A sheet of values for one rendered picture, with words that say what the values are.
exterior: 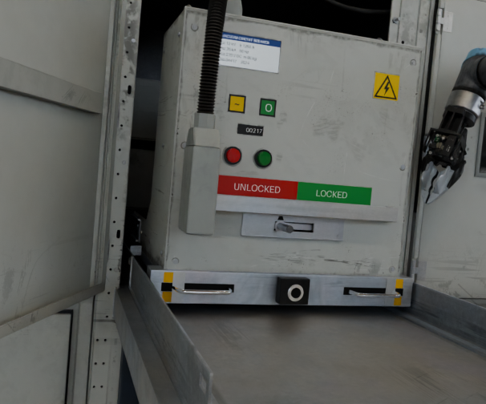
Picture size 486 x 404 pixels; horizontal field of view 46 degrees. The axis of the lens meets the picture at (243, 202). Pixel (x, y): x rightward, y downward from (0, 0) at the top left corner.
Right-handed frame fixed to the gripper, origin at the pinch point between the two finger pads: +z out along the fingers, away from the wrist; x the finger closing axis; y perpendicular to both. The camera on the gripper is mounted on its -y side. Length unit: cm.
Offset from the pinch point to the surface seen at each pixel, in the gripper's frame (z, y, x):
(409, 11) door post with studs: -40.3, 8.1, -18.7
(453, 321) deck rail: 24.0, 12.9, 16.5
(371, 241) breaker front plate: 15.4, 15.0, -3.0
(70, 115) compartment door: 18, 59, -48
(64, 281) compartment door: 47, 47, -43
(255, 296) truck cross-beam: 34.7, 29.5, -14.5
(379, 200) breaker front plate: 7.3, 16.9, -4.1
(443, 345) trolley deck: 28.8, 20.3, 17.7
